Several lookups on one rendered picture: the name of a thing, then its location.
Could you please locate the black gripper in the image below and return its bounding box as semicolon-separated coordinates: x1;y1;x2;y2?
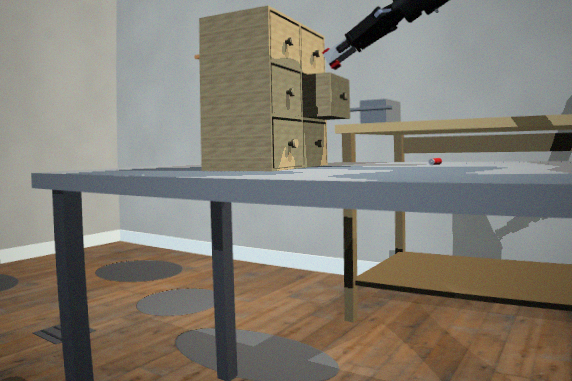
323;0;422;64

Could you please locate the small wooden chest of drawers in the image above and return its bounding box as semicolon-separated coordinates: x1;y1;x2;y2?
199;6;328;171

